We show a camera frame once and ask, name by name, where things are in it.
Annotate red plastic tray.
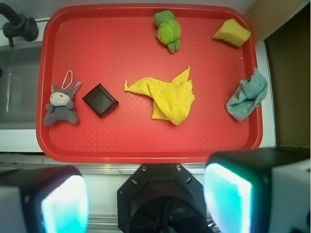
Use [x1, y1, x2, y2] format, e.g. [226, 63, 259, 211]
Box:
[36, 4, 262, 164]

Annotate dark brown wallet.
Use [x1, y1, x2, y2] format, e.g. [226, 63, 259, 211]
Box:
[82, 84, 119, 117]

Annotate grey bunny plush toy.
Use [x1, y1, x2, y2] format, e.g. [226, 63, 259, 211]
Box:
[44, 70, 82, 126]

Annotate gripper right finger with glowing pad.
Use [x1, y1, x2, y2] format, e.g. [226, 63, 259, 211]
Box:
[203, 148, 311, 233]

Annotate yellow cloth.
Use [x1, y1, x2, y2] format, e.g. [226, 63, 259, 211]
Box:
[124, 67, 195, 126]

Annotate green plush toy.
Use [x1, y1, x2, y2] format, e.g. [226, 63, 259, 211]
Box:
[154, 10, 181, 54]

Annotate metal sink basin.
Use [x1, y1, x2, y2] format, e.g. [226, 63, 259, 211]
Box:
[0, 42, 42, 130]

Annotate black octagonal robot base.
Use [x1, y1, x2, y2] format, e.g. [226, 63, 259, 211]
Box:
[117, 164, 212, 233]

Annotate brown cardboard box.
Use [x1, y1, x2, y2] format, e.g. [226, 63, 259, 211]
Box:
[245, 0, 311, 149]

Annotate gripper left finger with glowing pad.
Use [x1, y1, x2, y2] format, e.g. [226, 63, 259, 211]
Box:
[0, 166, 89, 233]

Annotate blue cloth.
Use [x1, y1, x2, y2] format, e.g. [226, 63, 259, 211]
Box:
[225, 68, 268, 122]

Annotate black faucet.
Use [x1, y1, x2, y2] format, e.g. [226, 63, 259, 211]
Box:
[0, 2, 39, 48]

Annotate yellow sponge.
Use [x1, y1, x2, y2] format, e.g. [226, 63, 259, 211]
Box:
[212, 18, 251, 47]

